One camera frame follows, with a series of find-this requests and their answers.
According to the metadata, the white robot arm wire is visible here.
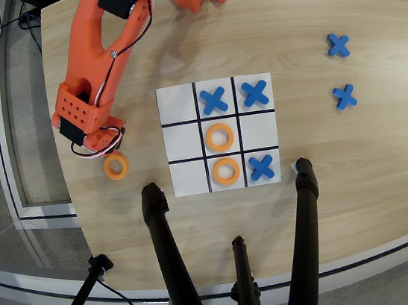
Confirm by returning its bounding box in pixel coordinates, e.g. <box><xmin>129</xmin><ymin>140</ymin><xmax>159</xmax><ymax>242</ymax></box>
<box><xmin>51</xmin><ymin>0</ymin><xmax>249</xmax><ymax>164</ymax></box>

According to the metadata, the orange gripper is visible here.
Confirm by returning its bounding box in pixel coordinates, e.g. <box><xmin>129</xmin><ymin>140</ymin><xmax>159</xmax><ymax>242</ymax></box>
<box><xmin>78</xmin><ymin>113</ymin><xmax>131</xmax><ymax>156</ymax></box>

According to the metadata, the grey metal floor frame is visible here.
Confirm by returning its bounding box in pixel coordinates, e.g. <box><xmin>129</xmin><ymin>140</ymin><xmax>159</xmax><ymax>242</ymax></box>
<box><xmin>0</xmin><ymin>23</ymin><xmax>84</xmax><ymax>237</ymax></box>

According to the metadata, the black tripod leg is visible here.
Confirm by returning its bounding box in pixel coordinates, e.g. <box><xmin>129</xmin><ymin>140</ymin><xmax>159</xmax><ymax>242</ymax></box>
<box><xmin>222</xmin><ymin>233</ymin><xmax>265</xmax><ymax>305</ymax></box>
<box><xmin>264</xmin><ymin>156</ymin><xmax>336</xmax><ymax>305</ymax></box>
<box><xmin>138</xmin><ymin>176</ymin><xmax>213</xmax><ymax>305</ymax></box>

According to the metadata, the orange foam ring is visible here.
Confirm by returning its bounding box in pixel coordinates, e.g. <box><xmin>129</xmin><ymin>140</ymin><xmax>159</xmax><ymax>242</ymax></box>
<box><xmin>101</xmin><ymin>152</ymin><xmax>131</xmax><ymax>182</ymax></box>
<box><xmin>210</xmin><ymin>156</ymin><xmax>243</xmax><ymax>188</ymax></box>
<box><xmin>204</xmin><ymin>121</ymin><xmax>237</xmax><ymax>154</ymax></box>

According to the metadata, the white tic-tac-toe board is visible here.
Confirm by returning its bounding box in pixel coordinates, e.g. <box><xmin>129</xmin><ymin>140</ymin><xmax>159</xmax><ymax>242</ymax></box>
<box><xmin>155</xmin><ymin>72</ymin><xmax>286</xmax><ymax>199</ymax></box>

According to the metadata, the blue foam cross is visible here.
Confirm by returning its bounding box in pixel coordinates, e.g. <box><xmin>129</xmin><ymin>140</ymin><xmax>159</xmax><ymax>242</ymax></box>
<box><xmin>331</xmin><ymin>82</ymin><xmax>359</xmax><ymax>112</ymax></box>
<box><xmin>199</xmin><ymin>86</ymin><xmax>230</xmax><ymax>116</ymax></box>
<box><xmin>248</xmin><ymin>153</ymin><xmax>277</xmax><ymax>183</ymax></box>
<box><xmin>240</xmin><ymin>79</ymin><xmax>272</xmax><ymax>110</ymax></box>
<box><xmin>324</xmin><ymin>31</ymin><xmax>353</xmax><ymax>60</ymax></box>

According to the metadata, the thin black stand pole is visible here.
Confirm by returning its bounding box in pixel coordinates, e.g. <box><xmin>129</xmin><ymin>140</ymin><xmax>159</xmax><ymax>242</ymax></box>
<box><xmin>33</xmin><ymin>252</ymin><xmax>120</xmax><ymax>305</ymax></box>

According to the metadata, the small white paper tag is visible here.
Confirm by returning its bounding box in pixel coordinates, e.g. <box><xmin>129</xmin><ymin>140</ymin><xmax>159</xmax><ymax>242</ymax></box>
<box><xmin>289</xmin><ymin>157</ymin><xmax>307</xmax><ymax>174</ymax></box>

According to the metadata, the black cables bundle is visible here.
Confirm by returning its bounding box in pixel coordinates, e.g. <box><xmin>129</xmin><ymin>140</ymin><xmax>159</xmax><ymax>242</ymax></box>
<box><xmin>0</xmin><ymin>0</ymin><xmax>45</xmax><ymax>60</ymax></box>

